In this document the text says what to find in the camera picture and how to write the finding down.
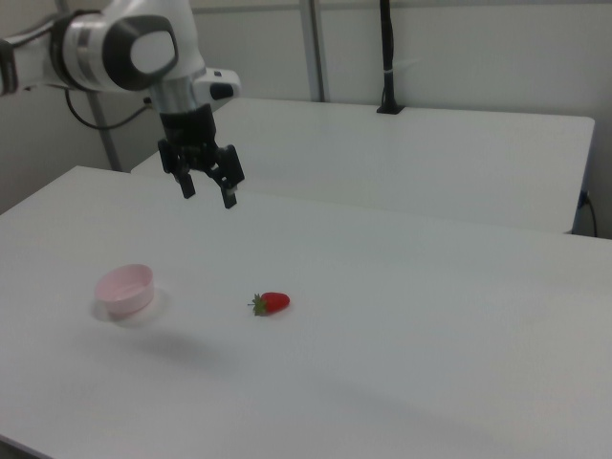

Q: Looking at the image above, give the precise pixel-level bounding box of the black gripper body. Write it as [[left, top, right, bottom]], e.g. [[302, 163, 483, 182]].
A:
[[157, 102, 247, 188]]

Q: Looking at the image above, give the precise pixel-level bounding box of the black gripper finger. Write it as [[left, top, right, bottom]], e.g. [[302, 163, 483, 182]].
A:
[[178, 170, 198, 200], [212, 164, 239, 210]]

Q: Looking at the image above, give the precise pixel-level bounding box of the red toy strawberry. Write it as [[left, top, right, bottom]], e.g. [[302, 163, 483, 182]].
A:
[[247, 291, 292, 317]]

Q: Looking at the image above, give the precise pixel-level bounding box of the pink plastic bowl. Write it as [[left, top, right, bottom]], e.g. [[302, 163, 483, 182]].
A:
[[94, 263, 157, 322]]

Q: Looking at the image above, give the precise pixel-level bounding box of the white side table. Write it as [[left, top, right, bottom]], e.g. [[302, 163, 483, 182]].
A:
[[129, 97, 597, 235]]

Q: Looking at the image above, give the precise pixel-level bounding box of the grey wall frame post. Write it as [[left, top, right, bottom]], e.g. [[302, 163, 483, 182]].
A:
[[85, 90, 121, 172], [299, 0, 332, 103]]

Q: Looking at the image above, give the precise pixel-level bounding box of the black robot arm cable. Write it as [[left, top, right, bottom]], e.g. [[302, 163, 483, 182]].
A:
[[64, 88, 155, 131]]

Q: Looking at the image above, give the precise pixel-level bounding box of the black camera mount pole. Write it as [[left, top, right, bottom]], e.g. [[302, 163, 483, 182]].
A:
[[376, 0, 407, 116]]

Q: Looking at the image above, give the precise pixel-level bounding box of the black cable by table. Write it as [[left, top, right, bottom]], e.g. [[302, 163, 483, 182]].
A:
[[579, 190, 600, 237]]

